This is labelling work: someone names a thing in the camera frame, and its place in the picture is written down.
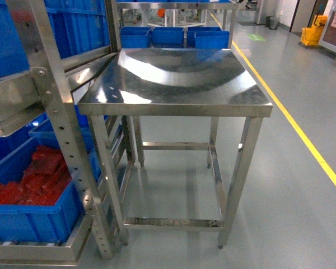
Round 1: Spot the steel flow rack shelf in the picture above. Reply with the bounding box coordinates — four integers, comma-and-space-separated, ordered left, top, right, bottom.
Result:
0, 0, 138, 267

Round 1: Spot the red plastic parts pile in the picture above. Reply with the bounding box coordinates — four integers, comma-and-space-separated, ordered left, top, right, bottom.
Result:
0, 146, 71, 206

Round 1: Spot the blue bin with red parts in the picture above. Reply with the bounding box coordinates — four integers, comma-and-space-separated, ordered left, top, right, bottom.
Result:
0, 112, 101, 244

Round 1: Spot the small stainless steel table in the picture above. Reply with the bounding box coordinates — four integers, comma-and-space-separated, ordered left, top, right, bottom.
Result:
78, 48, 273, 248

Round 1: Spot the yellow mop bucket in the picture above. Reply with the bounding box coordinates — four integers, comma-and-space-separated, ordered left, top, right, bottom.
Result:
300, 15, 328, 47

